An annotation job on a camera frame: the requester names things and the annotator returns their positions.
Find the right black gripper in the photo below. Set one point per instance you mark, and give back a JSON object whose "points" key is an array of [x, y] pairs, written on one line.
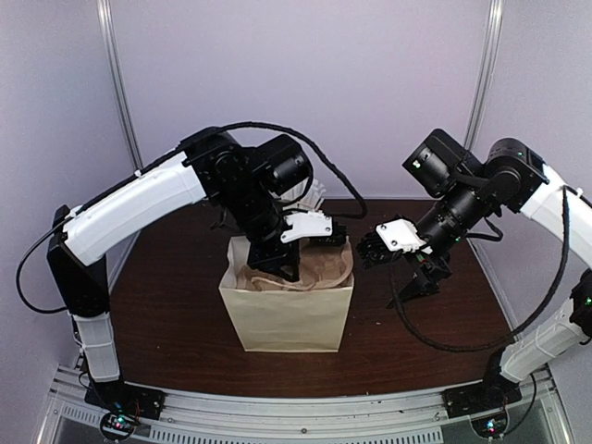
{"points": [[424, 283]]}

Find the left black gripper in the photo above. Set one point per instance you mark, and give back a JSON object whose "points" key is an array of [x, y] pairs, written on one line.
{"points": [[267, 261]]}

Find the cardboard cup carrier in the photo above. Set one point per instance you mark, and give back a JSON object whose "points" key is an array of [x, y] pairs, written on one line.
{"points": [[320, 268]]}

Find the brown paper bag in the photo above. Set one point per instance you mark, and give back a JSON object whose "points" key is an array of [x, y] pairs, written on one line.
{"points": [[283, 321]]}

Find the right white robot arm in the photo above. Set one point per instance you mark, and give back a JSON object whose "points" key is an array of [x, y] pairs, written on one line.
{"points": [[468, 191]]}

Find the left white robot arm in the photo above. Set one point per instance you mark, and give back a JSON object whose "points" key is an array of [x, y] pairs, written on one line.
{"points": [[210, 165]]}

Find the white wrapped straws bundle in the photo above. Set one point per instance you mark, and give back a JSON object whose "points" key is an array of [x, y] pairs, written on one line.
{"points": [[310, 200]]}

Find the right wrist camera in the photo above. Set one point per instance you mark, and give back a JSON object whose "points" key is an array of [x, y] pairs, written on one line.
{"points": [[390, 240]]}

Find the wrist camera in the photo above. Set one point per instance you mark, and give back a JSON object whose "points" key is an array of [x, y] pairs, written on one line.
{"points": [[390, 240], [322, 229]]}

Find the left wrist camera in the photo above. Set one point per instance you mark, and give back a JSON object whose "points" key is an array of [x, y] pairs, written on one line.
{"points": [[322, 229]]}

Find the aluminium front rail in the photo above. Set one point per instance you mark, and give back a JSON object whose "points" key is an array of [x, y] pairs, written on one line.
{"points": [[418, 416]]}

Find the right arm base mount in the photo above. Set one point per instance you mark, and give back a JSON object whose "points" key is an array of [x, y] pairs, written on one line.
{"points": [[486, 407]]}

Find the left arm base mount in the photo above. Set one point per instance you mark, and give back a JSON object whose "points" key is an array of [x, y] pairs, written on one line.
{"points": [[125, 405]]}

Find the right aluminium frame post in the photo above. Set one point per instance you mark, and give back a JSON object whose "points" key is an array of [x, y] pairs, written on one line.
{"points": [[488, 61]]}

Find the aluminium frame post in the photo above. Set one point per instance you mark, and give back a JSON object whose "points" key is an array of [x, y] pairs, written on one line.
{"points": [[488, 61], [107, 27]]}

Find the left aluminium frame post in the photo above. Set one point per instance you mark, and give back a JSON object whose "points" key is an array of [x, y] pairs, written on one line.
{"points": [[107, 27]]}

